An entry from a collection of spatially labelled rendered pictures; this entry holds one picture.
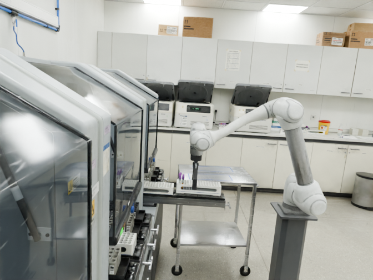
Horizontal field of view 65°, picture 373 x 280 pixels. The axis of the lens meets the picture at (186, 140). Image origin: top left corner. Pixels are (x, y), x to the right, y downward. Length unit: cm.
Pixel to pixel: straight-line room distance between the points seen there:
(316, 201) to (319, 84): 311
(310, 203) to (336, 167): 293
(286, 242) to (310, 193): 48
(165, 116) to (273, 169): 176
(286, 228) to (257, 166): 231
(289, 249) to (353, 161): 285
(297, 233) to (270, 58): 296
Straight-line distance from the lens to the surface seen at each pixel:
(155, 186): 199
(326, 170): 483
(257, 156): 444
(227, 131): 179
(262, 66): 462
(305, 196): 199
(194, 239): 258
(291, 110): 178
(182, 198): 198
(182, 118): 422
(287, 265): 241
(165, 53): 451
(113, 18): 504
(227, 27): 493
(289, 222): 225
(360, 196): 479
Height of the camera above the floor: 155
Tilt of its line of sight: 11 degrees down
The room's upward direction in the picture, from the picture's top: 4 degrees clockwise
